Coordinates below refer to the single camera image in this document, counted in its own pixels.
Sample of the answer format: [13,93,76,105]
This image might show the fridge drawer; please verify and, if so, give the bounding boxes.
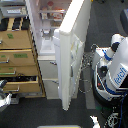
[39,60,58,79]
[43,79,59,99]

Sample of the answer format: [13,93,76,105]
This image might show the white fridge door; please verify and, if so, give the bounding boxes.
[53,0,92,110]

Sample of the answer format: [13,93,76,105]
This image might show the wooden drawer cabinet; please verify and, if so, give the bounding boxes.
[0,18,45,97]

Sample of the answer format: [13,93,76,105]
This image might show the white fridge body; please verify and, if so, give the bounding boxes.
[25,0,72,99]

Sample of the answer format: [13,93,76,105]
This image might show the black white robot base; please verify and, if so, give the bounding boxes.
[92,48,128,106]

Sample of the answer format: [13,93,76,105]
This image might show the food items in fridge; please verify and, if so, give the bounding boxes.
[40,1,66,21]

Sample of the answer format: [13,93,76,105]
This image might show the upper fridge drawer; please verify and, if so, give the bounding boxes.
[39,60,58,79]

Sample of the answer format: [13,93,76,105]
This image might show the lower fridge drawer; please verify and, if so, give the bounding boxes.
[43,79,59,99]

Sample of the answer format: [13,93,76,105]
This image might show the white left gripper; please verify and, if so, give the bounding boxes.
[0,80,12,112]

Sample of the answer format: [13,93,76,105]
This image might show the grey box on cabinet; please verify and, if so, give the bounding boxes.
[1,6,27,17]

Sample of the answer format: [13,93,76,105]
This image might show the grey cable loop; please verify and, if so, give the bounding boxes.
[78,79,93,94]

